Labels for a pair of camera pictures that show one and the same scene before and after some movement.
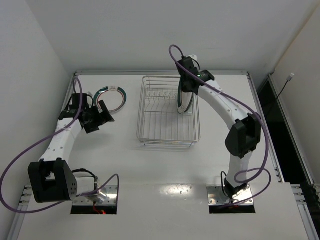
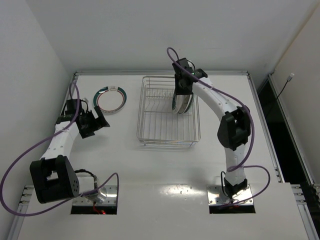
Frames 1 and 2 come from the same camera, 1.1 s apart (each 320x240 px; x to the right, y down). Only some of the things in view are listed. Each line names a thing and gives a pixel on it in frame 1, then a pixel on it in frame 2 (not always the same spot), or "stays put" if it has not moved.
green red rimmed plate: x=115 y=98 stays put
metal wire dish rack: x=160 y=124 stays put
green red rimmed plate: x=182 y=99 -> x=176 y=101
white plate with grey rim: x=186 y=98 stays put
